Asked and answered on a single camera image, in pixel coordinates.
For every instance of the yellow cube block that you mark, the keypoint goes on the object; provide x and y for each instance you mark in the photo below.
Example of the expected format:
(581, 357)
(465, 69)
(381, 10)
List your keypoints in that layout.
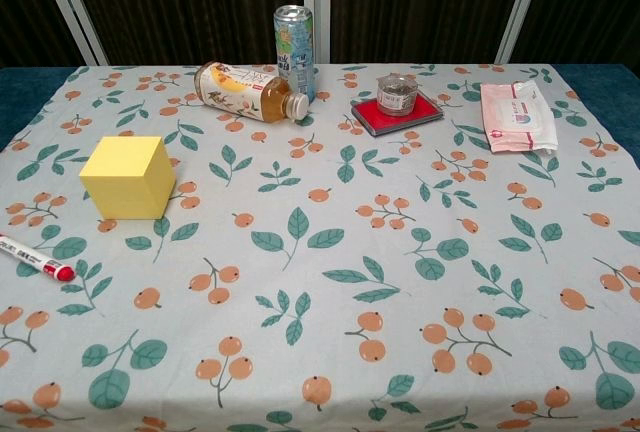
(131, 178)

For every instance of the white red-capped marker tube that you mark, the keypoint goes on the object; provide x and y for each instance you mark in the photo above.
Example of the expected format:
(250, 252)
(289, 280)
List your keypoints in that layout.
(35, 258)

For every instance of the fruit and leaf patterned tablecloth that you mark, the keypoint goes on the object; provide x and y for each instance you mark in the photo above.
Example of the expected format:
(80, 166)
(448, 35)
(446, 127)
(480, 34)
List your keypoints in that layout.
(320, 272)

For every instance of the red ink pad box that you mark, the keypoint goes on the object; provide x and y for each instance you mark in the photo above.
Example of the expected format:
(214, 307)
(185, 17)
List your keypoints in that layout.
(367, 117)

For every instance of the small clear plastic jar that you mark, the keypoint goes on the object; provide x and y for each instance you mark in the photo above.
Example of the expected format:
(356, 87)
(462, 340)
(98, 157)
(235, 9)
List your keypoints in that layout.
(397, 96)

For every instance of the tea bottle with white cap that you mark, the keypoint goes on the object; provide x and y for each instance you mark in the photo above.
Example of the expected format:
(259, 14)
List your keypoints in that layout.
(240, 92)

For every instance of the tall blue drink can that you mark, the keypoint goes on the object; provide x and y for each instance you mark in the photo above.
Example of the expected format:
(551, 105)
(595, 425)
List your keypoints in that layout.
(295, 52)

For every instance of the pink wet wipes pack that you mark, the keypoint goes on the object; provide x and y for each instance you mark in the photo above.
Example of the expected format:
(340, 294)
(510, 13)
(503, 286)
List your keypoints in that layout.
(517, 117)

